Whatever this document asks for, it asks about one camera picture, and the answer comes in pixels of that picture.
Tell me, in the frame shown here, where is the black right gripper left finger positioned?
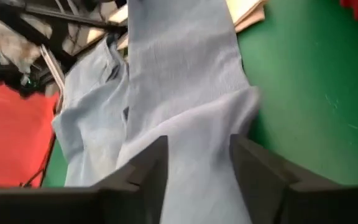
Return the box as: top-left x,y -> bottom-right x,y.
0,135 -> 169,224

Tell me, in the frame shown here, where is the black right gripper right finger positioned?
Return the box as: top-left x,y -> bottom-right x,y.
230,134 -> 358,224

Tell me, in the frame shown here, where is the red fabric object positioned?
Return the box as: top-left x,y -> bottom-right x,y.
0,81 -> 60,189

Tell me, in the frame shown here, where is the silver metal bracket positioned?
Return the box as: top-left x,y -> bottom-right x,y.
39,44 -> 67,93

